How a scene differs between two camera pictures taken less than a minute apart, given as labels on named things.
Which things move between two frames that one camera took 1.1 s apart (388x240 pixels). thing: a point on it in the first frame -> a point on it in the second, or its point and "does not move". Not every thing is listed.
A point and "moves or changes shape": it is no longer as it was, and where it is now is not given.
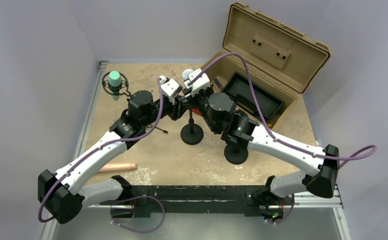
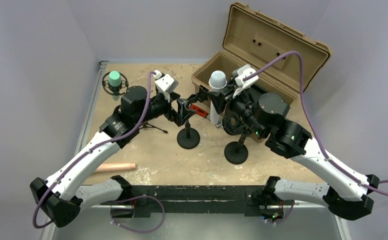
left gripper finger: [179, 111] -> [185, 115]
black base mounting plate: [202, 200] does not move
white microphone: [185, 73] -> [216, 82]
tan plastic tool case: [278, 58] does not move
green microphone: [115, 81] does not move
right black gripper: [192, 99] -> [219, 101]
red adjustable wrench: [196, 111] does not move
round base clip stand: [192, 134] moves or changes shape
